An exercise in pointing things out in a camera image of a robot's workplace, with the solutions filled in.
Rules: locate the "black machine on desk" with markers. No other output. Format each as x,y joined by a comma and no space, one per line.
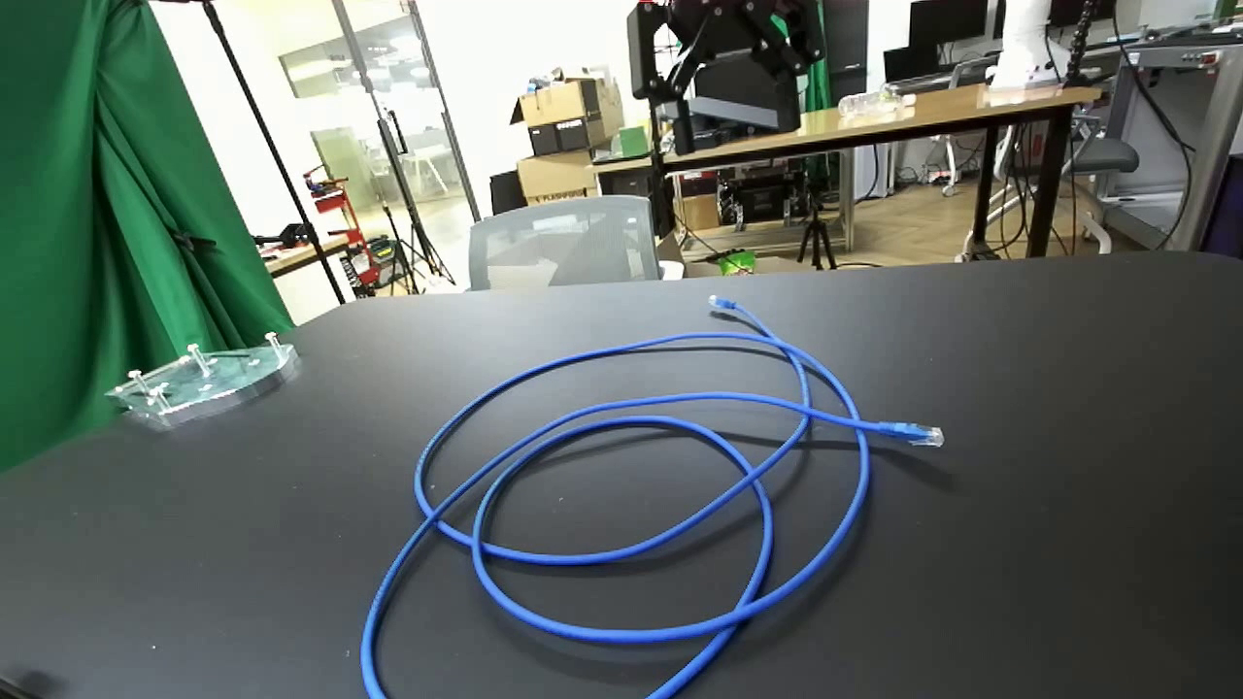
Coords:
744,62

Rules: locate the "green cloth backdrop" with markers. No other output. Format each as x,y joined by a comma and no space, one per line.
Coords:
102,219

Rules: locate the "small black tripod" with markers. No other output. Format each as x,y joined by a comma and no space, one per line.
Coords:
814,238

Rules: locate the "long wooden desk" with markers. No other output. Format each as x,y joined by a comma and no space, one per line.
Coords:
879,113

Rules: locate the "stacked cardboard box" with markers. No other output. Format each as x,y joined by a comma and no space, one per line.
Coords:
563,178
570,109

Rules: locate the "black light stand pole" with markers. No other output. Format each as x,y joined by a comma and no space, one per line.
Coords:
278,161

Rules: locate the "grey mesh office chair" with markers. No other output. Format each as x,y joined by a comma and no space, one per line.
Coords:
565,244

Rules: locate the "clear acrylic plate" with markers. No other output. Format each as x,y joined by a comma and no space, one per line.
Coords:
201,377

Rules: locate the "black computer monitor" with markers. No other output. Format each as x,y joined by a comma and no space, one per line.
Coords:
946,33

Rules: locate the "red storage cart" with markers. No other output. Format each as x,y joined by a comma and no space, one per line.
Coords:
353,228

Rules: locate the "white pole stand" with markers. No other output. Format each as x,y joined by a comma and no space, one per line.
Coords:
1033,40

